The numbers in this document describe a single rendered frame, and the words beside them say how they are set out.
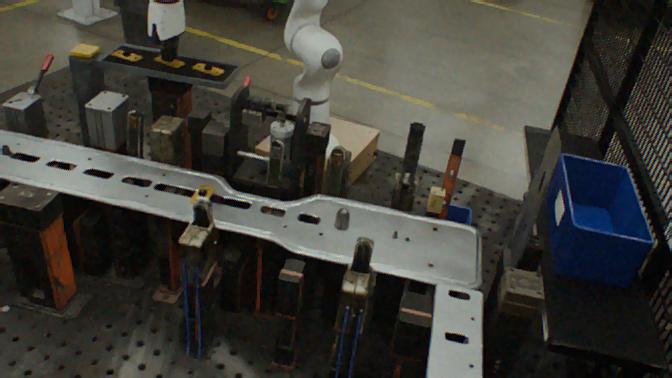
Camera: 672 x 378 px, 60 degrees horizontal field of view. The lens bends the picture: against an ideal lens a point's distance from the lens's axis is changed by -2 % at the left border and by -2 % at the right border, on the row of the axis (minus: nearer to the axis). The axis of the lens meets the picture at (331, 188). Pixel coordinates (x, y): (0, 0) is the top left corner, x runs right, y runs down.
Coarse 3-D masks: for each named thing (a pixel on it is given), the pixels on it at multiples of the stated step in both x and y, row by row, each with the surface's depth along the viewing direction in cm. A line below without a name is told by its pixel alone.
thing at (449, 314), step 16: (448, 288) 125; (464, 288) 125; (448, 304) 121; (464, 304) 121; (480, 304) 122; (432, 320) 117; (448, 320) 117; (464, 320) 118; (480, 320) 118; (432, 336) 113; (480, 336) 115; (432, 352) 110; (448, 352) 111; (464, 352) 111; (480, 352) 111; (432, 368) 107; (448, 368) 108; (464, 368) 108; (480, 368) 108
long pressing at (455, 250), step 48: (0, 144) 152; (48, 144) 154; (96, 192) 139; (144, 192) 141; (240, 192) 144; (288, 240) 132; (336, 240) 134; (384, 240) 136; (432, 240) 137; (480, 240) 140
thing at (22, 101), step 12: (24, 96) 161; (36, 96) 162; (12, 108) 156; (24, 108) 156; (36, 108) 161; (12, 120) 159; (24, 120) 158; (36, 120) 162; (24, 132) 160; (36, 132) 163; (24, 156) 166
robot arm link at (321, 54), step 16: (304, 32) 179; (320, 32) 177; (304, 48) 177; (320, 48) 174; (336, 48) 175; (304, 64) 179; (320, 64) 175; (336, 64) 178; (304, 80) 183; (320, 80) 183; (304, 96) 188; (320, 96) 189
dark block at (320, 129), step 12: (312, 132) 149; (324, 132) 149; (312, 144) 149; (324, 144) 149; (312, 156) 152; (324, 156) 156; (312, 168) 154; (312, 180) 156; (312, 192) 158; (300, 216) 163; (312, 216) 163
